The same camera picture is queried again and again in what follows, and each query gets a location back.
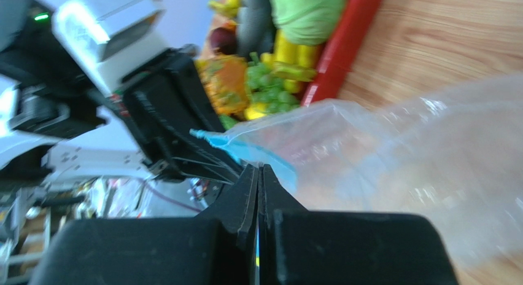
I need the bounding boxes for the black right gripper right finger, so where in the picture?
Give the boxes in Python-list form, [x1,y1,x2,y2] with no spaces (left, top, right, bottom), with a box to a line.
[258,165,458,284]

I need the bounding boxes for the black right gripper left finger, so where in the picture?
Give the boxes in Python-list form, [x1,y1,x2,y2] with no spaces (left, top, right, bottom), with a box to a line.
[30,166,258,284]

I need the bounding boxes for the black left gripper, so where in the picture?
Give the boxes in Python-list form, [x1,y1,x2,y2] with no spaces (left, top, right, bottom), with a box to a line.
[122,49,243,184]

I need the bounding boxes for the orange toy pineapple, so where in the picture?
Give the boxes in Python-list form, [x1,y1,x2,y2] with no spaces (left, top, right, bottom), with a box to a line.
[196,55,249,115]

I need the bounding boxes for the clear zip top bag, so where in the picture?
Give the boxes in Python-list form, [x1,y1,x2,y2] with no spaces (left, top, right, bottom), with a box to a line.
[192,74,522,266]

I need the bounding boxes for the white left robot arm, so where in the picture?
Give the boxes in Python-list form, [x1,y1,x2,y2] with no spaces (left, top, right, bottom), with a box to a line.
[1,0,242,188]

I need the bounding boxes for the green toy grapes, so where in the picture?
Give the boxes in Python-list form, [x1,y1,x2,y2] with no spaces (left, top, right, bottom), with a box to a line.
[246,52,300,115]

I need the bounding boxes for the yellow toy bananas bunch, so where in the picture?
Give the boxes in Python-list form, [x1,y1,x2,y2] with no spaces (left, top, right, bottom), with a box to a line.
[261,30,323,95]

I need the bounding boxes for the grey toy fish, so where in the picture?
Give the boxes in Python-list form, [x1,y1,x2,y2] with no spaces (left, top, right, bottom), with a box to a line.
[236,0,276,58]

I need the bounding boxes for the green toy cabbage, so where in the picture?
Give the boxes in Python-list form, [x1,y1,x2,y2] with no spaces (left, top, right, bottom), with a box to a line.
[269,0,347,46]

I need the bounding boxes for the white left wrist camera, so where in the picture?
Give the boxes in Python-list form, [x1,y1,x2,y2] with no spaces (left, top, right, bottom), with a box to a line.
[52,0,169,97]

